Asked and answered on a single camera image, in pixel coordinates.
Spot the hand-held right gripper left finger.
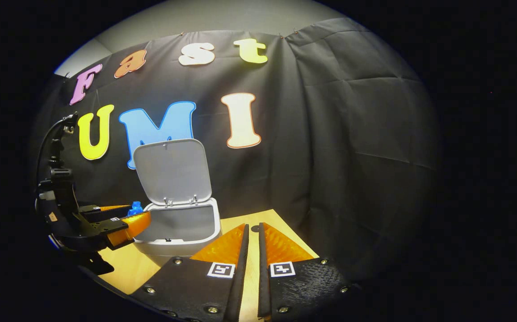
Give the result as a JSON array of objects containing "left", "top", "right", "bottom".
[{"left": 131, "top": 223, "right": 250, "bottom": 322}]

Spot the white desktop garbage bin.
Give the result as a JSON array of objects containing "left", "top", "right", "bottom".
[{"left": 132, "top": 138, "right": 222, "bottom": 265}]

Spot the wooden desktop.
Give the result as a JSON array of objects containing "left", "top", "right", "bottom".
[{"left": 99, "top": 209, "right": 320, "bottom": 322}]

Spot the black backdrop cloth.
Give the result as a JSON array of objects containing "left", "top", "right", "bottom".
[{"left": 30, "top": 18, "right": 442, "bottom": 287}]

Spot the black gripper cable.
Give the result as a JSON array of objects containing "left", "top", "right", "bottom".
[{"left": 36, "top": 113, "right": 79, "bottom": 184}]

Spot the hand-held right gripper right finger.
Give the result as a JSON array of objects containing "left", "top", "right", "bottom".
[{"left": 257, "top": 222, "right": 353, "bottom": 322}]

